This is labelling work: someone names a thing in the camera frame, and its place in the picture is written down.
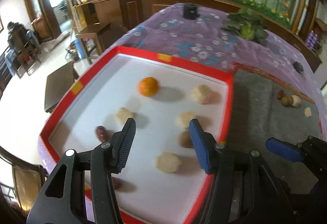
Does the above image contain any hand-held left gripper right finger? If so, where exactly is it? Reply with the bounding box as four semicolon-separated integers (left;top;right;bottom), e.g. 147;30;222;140
189;119;298;224

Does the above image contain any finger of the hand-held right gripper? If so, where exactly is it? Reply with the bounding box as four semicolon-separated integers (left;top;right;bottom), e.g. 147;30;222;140
266;136;327;189

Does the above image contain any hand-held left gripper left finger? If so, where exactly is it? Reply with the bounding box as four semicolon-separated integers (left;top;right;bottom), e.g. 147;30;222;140
27;118;137;224

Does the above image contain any large brown round fruit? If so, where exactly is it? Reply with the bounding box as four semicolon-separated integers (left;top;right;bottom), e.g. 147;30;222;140
178;130;195;149

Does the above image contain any small beige rice cake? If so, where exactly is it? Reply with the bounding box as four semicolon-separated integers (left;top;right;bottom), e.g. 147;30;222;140
115;107;135;123
176;111;196;128

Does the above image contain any red box white inside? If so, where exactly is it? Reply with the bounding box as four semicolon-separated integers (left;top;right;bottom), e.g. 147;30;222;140
38;46;234;224

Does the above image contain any small tangerine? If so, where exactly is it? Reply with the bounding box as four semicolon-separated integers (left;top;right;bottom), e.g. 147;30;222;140
137;77;159;97

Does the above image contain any grey felt mat red border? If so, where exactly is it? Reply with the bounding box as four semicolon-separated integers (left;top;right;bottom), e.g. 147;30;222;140
225;62;323;197

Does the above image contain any small black box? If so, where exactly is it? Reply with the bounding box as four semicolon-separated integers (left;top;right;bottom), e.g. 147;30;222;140
292;61;305;74

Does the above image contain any dark low table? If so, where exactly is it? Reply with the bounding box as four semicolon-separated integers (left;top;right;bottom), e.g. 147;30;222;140
44;61;80;113

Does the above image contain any wooden stool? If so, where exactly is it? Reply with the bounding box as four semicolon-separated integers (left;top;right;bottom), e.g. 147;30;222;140
76;21;112;65

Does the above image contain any green bok choy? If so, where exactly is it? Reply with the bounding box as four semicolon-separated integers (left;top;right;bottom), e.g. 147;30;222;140
222;6;269;44

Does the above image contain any floor cushion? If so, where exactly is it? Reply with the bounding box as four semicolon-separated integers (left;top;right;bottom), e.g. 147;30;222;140
43;31;72;52

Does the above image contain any black cylinder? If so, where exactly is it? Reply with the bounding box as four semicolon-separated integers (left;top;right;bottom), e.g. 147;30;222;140
183;2;199;20

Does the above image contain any wooden chair with clothes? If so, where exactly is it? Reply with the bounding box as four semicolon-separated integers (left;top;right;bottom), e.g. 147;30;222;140
4;21;42;79

